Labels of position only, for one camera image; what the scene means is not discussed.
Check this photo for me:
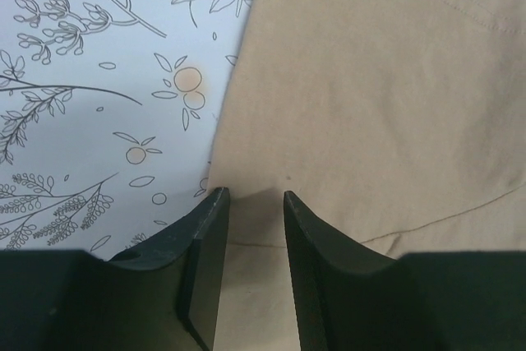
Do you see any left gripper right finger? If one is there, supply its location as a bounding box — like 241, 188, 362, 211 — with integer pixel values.
284, 192, 525, 350

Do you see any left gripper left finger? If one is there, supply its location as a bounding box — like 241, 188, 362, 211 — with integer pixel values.
1, 187, 230, 350

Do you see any beige t shirt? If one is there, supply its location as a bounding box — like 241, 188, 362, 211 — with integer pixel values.
209, 0, 525, 350

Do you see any floral patterned table mat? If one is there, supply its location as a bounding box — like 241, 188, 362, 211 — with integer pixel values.
1, 0, 253, 260

